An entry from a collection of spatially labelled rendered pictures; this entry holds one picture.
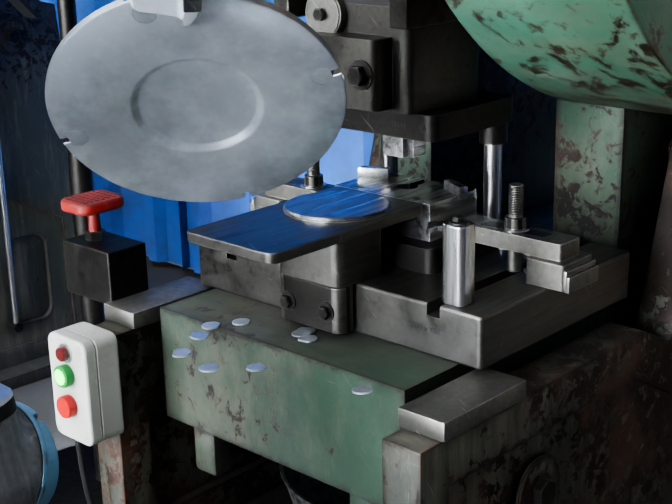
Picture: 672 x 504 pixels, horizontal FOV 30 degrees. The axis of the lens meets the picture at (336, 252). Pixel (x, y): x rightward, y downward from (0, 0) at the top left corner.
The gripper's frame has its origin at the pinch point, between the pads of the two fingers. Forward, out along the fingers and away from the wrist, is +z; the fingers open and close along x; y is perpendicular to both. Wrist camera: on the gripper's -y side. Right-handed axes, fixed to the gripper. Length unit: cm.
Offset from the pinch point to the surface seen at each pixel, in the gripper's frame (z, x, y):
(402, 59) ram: 21.4, -9.1, -23.1
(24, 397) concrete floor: 185, -38, 39
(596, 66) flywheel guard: -6.9, 13.1, -32.6
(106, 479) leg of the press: 67, 21, 13
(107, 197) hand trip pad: 49, -10, 11
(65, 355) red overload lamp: 50, 11, 17
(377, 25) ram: 21.0, -13.5, -20.8
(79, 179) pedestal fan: 104, -46, 19
